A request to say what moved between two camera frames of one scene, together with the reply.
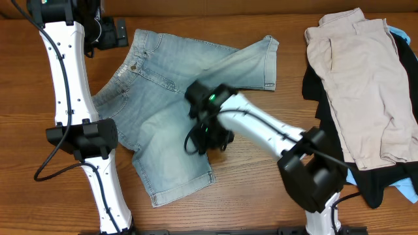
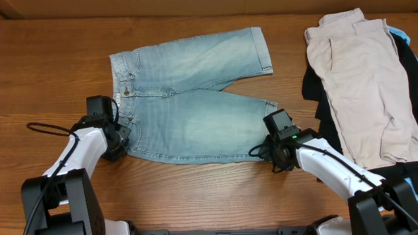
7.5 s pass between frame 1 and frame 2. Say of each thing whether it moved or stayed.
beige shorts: stayed
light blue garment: stayed
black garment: stayed
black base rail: stayed
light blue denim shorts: moved
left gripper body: moved
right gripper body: moved
